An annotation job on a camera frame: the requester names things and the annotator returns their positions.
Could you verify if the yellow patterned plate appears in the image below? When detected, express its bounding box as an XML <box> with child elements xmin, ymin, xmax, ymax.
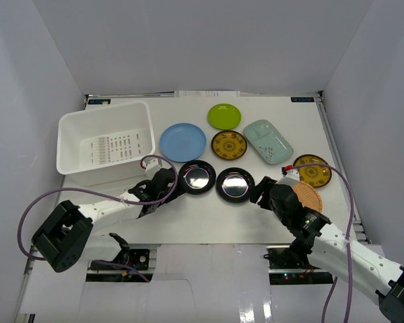
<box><xmin>293</xmin><ymin>154</ymin><xmax>332</xmax><ymax>188</ymax></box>
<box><xmin>211</xmin><ymin>130</ymin><xmax>248</xmax><ymax>161</ymax></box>

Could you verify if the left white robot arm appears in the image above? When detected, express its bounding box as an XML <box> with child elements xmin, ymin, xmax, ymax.
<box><xmin>32</xmin><ymin>168</ymin><xmax>185</xmax><ymax>273</ymax></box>

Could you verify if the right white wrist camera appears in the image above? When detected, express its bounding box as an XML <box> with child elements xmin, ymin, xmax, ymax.
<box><xmin>278</xmin><ymin>165</ymin><xmax>300</xmax><ymax>187</ymax></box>

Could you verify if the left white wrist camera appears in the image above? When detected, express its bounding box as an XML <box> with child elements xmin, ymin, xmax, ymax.
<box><xmin>140</xmin><ymin>158</ymin><xmax>162</xmax><ymax>178</ymax></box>

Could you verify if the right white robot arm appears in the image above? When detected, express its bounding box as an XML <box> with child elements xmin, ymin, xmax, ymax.
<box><xmin>250</xmin><ymin>177</ymin><xmax>404</xmax><ymax>322</ymax></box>

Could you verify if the pale green oblong dish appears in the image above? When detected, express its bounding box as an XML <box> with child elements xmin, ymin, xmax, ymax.
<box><xmin>243</xmin><ymin>119</ymin><xmax>294</xmax><ymax>165</ymax></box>

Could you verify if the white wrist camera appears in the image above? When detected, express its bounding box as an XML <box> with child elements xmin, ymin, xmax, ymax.
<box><xmin>140</xmin><ymin>158</ymin><xmax>162</xmax><ymax>178</ymax></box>
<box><xmin>278</xmin><ymin>165</ymin><xmax>300</xmax><ymax>187</ymax></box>

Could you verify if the blue round plate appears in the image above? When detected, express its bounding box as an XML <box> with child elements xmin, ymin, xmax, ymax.
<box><xmin>159</xmin><ymin>123</ymin><xmax>207</xmax><ymax>163</ymax></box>

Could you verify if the green round plate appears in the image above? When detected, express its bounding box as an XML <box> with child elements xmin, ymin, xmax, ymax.
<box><xmin>207</xmin><ymin>103</ymin><xmax>242</xmax><ymax>130</ymax></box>

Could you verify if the orange woven round plate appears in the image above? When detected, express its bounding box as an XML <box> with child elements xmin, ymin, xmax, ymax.
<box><xmin>292</xmin><ymin>182</ymin><xmax>323</xmax><ymax>213</ymax></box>

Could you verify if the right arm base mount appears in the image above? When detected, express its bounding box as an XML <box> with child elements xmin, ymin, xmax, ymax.
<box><xmin>263</xmin><ymin>245</ymin><xmax>333</xmax><ymax>286</ymax></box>

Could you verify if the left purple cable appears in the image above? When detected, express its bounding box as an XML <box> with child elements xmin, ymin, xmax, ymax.
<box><xmin>18</xmin><ymin>155</ymin><xmax>179</xmax><ymax>262</ymax></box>

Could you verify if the white plastic bin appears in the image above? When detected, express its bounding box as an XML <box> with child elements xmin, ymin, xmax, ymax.
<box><xmin>57</xmin><ymin>101</ymin><xmax>156</xmax><ymax>186</ymax></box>

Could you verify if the black glossy plate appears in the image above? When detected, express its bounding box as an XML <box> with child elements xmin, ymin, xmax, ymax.
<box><xmin>215</xmin><ymin>168</ymin><xmax>255</xmax><ymax>204</ymax></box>
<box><xmin>178</xmin><ymin>160</ymin><xmax>216</xmax><ymax>195</ymax></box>

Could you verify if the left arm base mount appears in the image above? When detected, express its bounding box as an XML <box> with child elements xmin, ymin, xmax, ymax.
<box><xmin>86</xmin><ymin>248</ymin><xmax>157</xmax><ymax>283</ymax></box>

